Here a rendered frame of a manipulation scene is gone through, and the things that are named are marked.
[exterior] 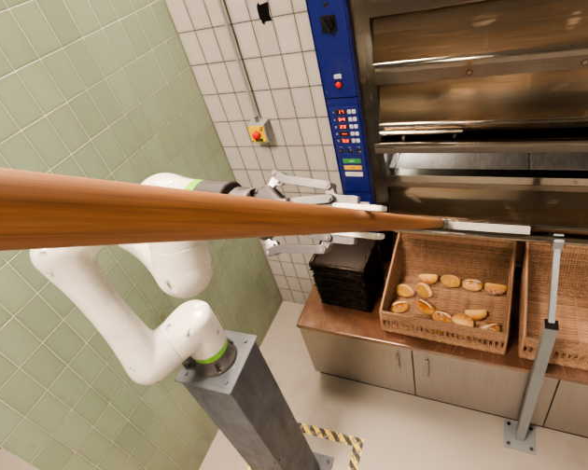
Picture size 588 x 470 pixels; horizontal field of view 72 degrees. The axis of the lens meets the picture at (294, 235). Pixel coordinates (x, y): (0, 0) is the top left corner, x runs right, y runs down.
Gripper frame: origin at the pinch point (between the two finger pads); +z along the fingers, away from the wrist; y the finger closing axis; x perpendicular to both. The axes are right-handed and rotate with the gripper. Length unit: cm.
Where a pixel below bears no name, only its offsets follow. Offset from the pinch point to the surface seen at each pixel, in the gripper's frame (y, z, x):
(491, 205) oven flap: -10, 17, -154
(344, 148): -32, -49, -130
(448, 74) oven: -57, -3, -113
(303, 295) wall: 61, -100, -213
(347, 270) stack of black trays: 27, -43, -133
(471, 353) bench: 58, 15, -143
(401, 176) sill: -21, -23, -144
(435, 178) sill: -20, -8, -144
